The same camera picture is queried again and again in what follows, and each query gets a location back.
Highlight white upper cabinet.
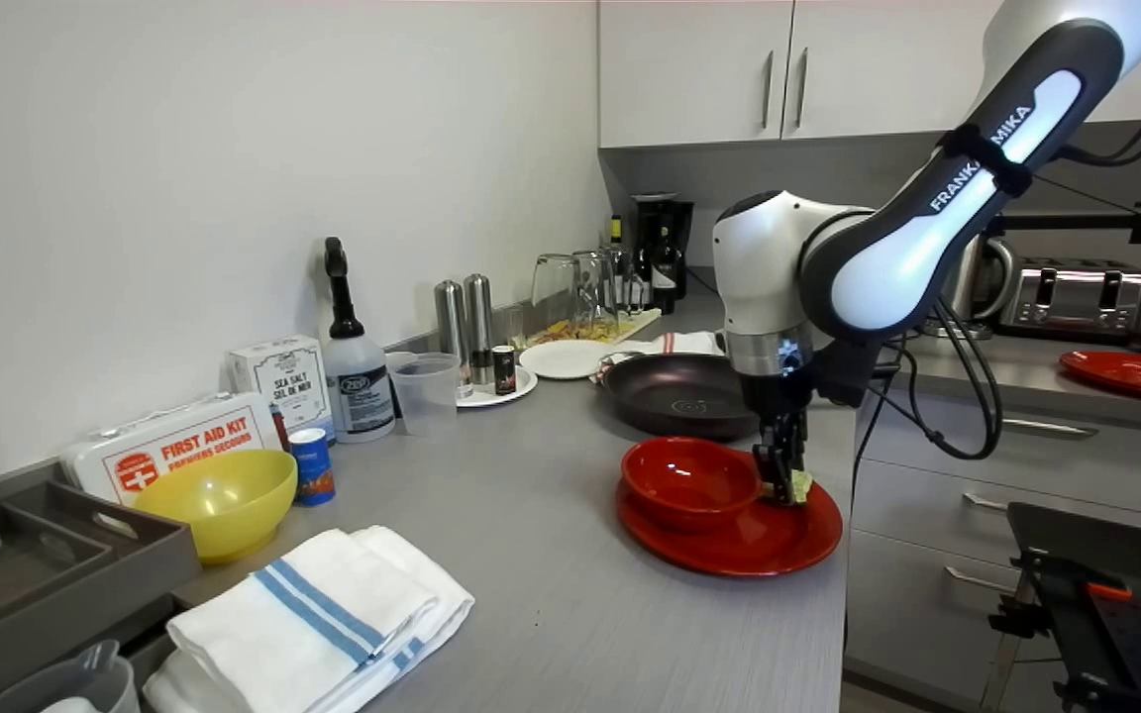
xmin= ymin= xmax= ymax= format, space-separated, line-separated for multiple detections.
xmin=593 ymin=0 xmax=1141 ymax=152

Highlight red bowl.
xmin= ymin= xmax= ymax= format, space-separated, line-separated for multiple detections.
xmin=617 ymin=435 xmax=765 ymax=532

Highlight steel drawer handle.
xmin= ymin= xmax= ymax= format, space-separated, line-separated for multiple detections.
xmin=1000 ymin=407 xmax=1102 ymax=444
xmin=940 ymin=563 xmax=1012 ymax=594
xmin=959 ymin=487 xmax=1018 ymax=514

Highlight steel toaster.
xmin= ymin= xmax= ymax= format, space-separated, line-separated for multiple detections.
xmin=1000 ymin=258 xmax=1141 ymax=341

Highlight clear spray bottle black nozzle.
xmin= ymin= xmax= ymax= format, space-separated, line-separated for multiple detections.
xmin=322 ymin=235 xmax=406 ymax=444

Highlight clear measuring jug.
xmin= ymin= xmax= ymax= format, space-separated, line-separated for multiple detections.
xmin=0 ymin=638 xmax=145 ymax=713

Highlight white lower cabinet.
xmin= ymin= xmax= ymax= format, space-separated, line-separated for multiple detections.
xmin=844 ymin=382 xmax=1141 ymax=713

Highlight black coffee maker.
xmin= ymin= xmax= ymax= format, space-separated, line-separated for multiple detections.
xmin=629 ymin=194 xmax=697 ymax=312

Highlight black frying pan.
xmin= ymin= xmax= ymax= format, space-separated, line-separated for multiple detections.
xmin=598 ymin=349 xmax=765 ymax=444

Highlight white towel red stripes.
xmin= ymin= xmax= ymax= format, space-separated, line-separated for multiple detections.
xmin=605 ymin=328 xmax=729 ymax=369

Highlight white cardboard box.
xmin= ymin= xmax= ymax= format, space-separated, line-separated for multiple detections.
xmin=227 ymin=335 xmax=333 ymax=435

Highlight small white plate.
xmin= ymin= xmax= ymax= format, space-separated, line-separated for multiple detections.
xmin=451 ymin=366 xmax=544 ymax=413

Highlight small dark spice jar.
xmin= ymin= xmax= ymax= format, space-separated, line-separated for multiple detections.
xmin=489 ymin=341 xmax=522 ymax=400

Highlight grey plastic tray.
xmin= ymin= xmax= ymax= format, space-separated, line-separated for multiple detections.
xmin=0 ymin=460 xmax=204 ymax=713

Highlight wrist mounted camera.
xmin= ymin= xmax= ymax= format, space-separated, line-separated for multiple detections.
xmin=806 ymin=335 xmax=902 ymax=407

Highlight small blue container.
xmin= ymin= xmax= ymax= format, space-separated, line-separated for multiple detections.
xmin=285 ymin=425 xmax=340 ymax=512

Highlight steel electric kettle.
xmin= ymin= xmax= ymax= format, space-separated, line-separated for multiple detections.
xmin=947 ymin=235 xmax=1022 ymax=333

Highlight yellow patterned mat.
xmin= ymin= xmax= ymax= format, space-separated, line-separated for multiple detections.
xmin=515 ymin=305 xmax=664 ymax=353

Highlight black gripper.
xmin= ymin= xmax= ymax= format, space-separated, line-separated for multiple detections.
xmin=741 ymin=369 xmax=819 ymax=506

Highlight white towel blue stripes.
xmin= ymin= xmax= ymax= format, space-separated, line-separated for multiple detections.
xmin=139 ymin=523 xmax=478 ymax=713

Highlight steel cabinet handle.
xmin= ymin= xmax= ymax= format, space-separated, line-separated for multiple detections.
xmin=787 ymin=45 xmax=812 ymax=135
xmin=758 ymin=48 xmax=781 ymax=135

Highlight black equipment stand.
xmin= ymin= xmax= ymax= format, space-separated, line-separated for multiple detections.
xmin=988 ymin=498 xmax=1141 ymax=713

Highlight clear drinking glass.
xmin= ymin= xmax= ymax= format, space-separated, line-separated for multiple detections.
xmin=573 ymin=247 xmax=627 ymax=316
xmin=526 ymin=250 xmax=585 ymax=333

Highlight yellow bowl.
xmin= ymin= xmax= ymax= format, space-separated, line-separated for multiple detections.
xmin=132 ymin=448 xmax=303 ymax=569

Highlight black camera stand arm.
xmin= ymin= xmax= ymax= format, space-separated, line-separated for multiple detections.
xmin=1012 ymin=198 xmax=1141 ymax=250

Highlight white cabinet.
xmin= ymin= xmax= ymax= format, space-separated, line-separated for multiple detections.
xmin=844 ymin=382 xmax=1141 ymax=713
xmin=593 ymin=0 xmax=1141 ymax=152

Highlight steel grinder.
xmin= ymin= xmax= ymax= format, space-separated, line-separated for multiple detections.
xmin=432 ymin=279 xmax=468 ymax=359
xmin=465 ymin=271 xmax=495 ymax=388

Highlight red plate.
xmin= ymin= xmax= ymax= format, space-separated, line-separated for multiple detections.
xmin=616 ymin=441 xmax=847 ymax=584
xmin=1058 ymin=343 xmax=1141 ymax=407

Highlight clear plastic container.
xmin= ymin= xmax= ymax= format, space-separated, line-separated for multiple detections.
xmin=384 ymin=349 xmax=465 ymax=415

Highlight white first aid kit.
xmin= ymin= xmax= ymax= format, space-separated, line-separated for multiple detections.
xmin=68 ymin=392 xmax=285 ymax=506

